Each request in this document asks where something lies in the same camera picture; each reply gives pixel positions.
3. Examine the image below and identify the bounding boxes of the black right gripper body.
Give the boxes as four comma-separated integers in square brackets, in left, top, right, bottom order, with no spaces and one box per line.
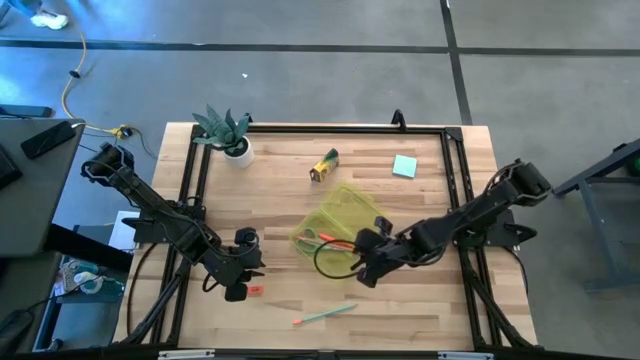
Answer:
[355,215,411,289]

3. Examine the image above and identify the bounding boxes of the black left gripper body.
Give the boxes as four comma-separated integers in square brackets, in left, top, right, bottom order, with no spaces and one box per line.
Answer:
[209,227,265,303]

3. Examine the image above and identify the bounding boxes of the orange pencil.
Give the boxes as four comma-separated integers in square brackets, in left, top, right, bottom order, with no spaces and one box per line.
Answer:
[297,236,357,251]

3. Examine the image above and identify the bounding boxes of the yellow translucent pencil case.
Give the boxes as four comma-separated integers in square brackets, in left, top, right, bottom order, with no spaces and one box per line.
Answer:
[289,183,388,279]

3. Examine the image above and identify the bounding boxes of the green pencil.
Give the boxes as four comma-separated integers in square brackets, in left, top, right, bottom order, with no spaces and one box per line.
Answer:
[292,303,359,326]

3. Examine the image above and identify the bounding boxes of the blue sticky note pad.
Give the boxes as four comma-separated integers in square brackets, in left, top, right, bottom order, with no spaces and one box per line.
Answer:
[391,153,419,180]

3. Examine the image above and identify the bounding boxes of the yellow green crayon box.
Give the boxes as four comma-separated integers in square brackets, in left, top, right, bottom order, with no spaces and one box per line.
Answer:
[308,147,341,184]

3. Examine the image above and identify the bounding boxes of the green plant in white pot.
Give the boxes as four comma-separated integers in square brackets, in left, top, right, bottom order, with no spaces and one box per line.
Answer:
[191,103,256,169]

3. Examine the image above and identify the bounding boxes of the clutter bag on floor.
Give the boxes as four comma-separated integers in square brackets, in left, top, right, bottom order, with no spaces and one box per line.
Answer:
[53,258,126,304]

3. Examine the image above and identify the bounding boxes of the black bench beam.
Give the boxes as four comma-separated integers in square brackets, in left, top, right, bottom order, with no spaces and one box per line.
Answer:
[42,223,134,274]

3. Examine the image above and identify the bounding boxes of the grey side table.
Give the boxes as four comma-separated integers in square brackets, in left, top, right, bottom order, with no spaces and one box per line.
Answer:
[0,118,86,259]

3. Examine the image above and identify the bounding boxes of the grey metal stand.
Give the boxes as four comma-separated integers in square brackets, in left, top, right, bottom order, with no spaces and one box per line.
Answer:
[551,137,640,294]

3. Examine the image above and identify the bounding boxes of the black phone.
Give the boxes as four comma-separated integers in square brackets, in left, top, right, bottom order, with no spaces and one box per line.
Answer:
[19,120,78,160]

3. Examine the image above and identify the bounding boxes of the flat black device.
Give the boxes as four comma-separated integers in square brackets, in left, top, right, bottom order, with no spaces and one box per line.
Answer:
[0,103,54,120]

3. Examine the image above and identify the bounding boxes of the person's shoe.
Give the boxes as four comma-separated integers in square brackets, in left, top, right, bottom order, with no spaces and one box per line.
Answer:
[29,10,70,31]

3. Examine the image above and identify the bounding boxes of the person's leg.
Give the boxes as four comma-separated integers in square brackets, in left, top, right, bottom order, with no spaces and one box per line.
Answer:
[7,0,44,16]

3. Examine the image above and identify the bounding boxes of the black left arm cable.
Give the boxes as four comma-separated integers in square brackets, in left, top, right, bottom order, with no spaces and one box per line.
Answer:
[201,271,222,294]

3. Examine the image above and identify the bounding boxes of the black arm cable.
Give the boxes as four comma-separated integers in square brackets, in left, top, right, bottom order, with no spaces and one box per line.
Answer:
[313,238,362,280]
[201,271,222,294]

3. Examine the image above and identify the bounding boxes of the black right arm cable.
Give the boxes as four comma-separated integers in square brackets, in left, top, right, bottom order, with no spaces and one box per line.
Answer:
[313,238,362,280]

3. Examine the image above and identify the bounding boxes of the silver frame plate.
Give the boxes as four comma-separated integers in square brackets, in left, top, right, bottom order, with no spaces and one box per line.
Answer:
[438,351,495,360]
[158,349,216,360]

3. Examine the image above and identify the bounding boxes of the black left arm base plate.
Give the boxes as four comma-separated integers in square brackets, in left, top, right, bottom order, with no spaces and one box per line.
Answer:
[121,215,205,245]

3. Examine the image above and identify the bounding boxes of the black aluminium table frame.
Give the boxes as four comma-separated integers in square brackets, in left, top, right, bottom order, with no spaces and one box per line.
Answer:
[112,122,539,360]

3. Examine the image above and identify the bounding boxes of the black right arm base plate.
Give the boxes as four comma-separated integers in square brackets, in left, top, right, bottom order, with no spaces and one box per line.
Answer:
[452,209,539,249]

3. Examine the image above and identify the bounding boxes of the yellow floor cable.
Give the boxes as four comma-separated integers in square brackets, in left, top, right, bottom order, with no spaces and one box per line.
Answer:
[59,29,134,140]

